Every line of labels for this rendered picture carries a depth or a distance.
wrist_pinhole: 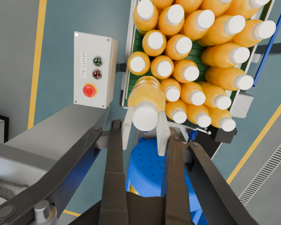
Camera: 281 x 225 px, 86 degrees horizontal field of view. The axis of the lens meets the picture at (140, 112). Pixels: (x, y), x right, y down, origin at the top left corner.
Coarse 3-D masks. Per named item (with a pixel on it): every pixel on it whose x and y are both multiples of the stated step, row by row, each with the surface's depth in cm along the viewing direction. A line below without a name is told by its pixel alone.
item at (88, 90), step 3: (84, 87) 43; (87, 87) 43; (90, 87) 43; (93, 87) 43; (84, 90) 43; (87, 90) 43; (90, 90) 43; (93, 90) 43; (84, 93) 43; (87, 93) 43; (90, 93) 43; (93, 93) 43; (87, 96) 44; (90, 96) 44
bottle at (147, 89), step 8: (144, 80) 32; (152, 80) 33; (136, 88) 27; (144, 88) 26; (152, 88) 26; (160, 88) 31; (136, 96) 25; (144, 96) 24; (152, 96) 24; (160, 96) 25; (128, 104) 26; (136, 104) 23; (152, 104) 23; (160, 104) 25
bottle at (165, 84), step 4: (160, 80) 53; (164, 80) 48; (168, 80) 47; (172, 80) 46; (176, 80) 48; (160, 84) 48; (164, 84) 46; (168, 84) 45; (172, 84) 45; (176, 84) 45; (164, 88) 45; (168, 88) 44; (180, 88) 46; (164, 92) 45; (180, 92) 46; (168, 100) 47
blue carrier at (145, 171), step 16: (144, 144) 58; (144, 160) 49; (160, 160) 50; (128, 176) 50; (144, 176) 43; (160, 176) 43; (144, 192) 43; (160, 192) 40; (192, 192) 40; (192, 208) 41
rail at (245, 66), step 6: (270, 0) 45; (264, 6) 47; (270, 6) 45; (264, 12) 47; (264, 18) 47; (252, 48) 50; (252, 54) 50; (246, 60) 52; (246, 66) 51; (246, 72) 52; (234, 96) 55; (234, 102) 56; (228, 108) 58
